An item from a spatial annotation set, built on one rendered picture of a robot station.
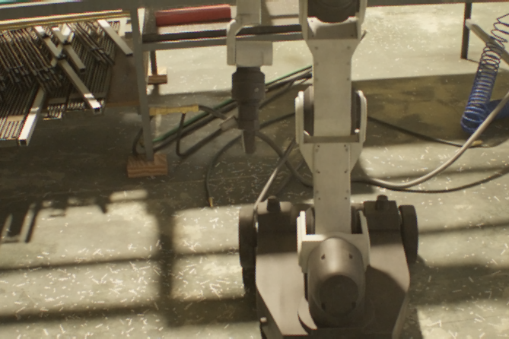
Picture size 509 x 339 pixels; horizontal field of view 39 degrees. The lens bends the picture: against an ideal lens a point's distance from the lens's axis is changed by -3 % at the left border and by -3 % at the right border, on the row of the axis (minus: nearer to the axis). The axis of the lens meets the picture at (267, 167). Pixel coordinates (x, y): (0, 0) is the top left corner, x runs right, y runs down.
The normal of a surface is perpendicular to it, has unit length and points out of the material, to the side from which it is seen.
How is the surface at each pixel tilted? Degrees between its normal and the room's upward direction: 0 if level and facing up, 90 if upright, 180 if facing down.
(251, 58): 64
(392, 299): 0
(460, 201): 0
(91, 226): 0
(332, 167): 59
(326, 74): 86
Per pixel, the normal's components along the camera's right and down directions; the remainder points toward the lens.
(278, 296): -0.03, -0.87
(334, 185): -0.03, -0.03
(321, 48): -0.02, 0.43
